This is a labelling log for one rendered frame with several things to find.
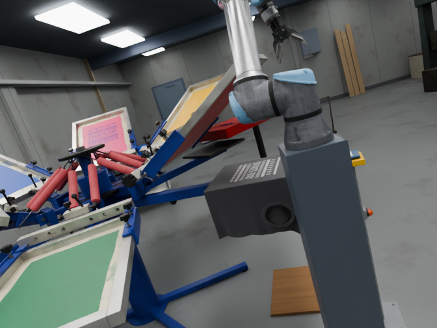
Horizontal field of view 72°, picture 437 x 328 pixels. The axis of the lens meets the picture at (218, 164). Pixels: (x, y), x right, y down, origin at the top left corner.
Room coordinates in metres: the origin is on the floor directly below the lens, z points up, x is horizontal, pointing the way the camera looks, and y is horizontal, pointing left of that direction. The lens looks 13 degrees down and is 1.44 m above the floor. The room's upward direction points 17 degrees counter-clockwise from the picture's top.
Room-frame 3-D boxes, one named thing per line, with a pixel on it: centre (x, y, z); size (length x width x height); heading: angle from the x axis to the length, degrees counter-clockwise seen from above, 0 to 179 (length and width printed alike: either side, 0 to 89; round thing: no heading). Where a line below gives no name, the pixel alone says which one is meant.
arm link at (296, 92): (0.92, -0.29, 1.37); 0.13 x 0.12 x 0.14; 66
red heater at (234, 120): (2.95, -0.24, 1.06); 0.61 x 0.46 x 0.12; 129
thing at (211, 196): (1.49, -0.11, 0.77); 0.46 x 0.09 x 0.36; 69
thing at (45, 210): (2.06, 0.86, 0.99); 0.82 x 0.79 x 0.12; 69
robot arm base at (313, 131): (0.92, -0.30, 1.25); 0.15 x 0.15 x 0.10
